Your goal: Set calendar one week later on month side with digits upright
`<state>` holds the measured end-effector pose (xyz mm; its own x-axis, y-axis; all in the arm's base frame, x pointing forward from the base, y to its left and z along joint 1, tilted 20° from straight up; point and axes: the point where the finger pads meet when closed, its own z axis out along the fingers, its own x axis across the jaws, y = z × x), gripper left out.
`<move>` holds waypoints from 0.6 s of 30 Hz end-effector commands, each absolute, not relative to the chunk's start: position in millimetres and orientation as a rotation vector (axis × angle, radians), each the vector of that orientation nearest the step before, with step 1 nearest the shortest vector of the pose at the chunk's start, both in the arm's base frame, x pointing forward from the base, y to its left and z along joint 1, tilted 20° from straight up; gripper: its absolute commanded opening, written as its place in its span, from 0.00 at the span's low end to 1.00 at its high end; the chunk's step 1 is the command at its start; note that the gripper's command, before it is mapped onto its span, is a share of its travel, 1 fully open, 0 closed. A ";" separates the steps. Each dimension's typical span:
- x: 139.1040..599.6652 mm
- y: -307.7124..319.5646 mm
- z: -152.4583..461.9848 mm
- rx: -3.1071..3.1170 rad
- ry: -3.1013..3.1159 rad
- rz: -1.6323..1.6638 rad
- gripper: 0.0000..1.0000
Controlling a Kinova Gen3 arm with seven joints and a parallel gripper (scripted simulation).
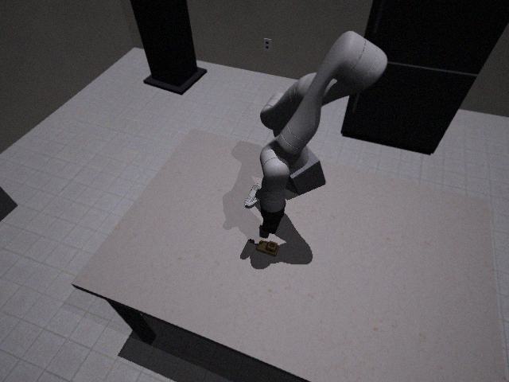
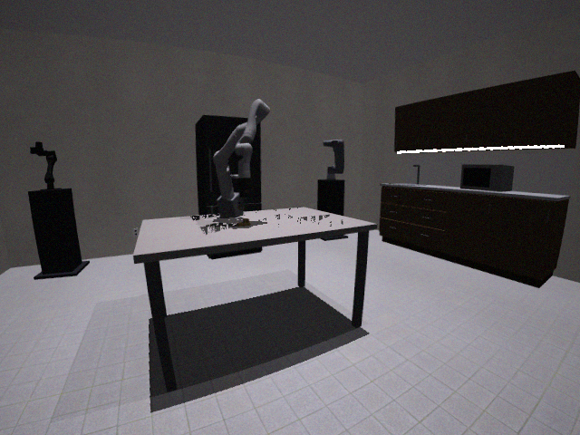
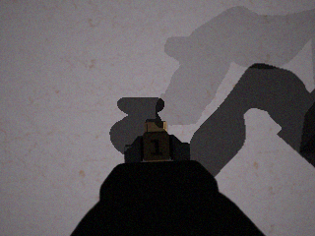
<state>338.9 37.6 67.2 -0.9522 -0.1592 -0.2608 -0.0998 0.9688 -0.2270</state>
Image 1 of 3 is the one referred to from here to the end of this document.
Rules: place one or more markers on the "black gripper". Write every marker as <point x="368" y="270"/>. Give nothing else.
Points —
<point x="271" y="211"/>

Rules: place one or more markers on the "tan rectangular tray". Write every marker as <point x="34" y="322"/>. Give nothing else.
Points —
<point x="262" y="247"/>

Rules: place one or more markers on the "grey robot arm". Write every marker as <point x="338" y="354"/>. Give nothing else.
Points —
<point x="352" y="60"/>

